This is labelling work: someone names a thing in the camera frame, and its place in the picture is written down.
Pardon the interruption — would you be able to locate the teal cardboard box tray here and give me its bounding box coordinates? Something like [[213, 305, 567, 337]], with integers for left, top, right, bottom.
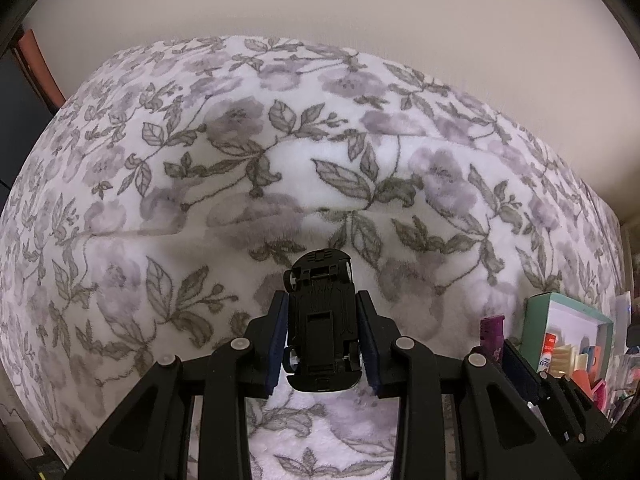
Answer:
[[520, 292, 615, 411]]

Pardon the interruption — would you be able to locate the cream hair claw clip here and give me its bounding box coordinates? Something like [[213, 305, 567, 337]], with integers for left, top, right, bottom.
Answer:
[[552, 342, 591, 376]]

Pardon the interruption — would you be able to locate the white power strip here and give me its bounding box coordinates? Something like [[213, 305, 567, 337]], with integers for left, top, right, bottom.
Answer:
[[614, 294, 632, 351]]

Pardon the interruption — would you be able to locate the brown wooden board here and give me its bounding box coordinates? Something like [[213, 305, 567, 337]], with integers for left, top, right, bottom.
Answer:
[[10, 27, 68, 111]]

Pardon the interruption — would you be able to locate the blue and orange toy car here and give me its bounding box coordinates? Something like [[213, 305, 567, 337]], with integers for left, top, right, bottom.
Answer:
[[575, 345, 606, 396]]

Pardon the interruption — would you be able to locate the black toy car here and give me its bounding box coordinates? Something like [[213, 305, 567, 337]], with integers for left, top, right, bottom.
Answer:
[[282, 248, 363, 393]]

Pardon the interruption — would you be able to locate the floral printed blanket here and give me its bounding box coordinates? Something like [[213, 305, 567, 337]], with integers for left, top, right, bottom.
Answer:
[[0, 35, 626, 480]]

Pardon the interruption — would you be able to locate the orange toothpaste tube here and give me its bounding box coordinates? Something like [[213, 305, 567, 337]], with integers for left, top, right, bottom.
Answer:
[[539, 332, 558, 373]]

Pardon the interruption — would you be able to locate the purple plastic case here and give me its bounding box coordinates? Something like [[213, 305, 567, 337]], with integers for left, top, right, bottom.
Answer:
[[480, 315, 506, 363]]

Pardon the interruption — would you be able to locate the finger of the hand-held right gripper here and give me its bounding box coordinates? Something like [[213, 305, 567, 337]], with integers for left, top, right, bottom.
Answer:
[[502, 339, 613, 445]]

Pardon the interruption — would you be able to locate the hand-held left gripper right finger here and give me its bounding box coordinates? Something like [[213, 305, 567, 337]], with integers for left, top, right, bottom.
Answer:
[[356, 291, 583, 480]]

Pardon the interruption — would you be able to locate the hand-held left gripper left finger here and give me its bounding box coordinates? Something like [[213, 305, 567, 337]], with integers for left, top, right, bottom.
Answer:
[[62, 291, 291, 480]]

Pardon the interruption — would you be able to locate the clear glass jar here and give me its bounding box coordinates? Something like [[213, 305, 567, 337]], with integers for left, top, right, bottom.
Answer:
[[620, 350, 640, 401]]

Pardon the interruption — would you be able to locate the dark cabinet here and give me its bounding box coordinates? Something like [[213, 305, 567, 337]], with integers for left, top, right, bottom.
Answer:
[[0, 55, 56, 201]]

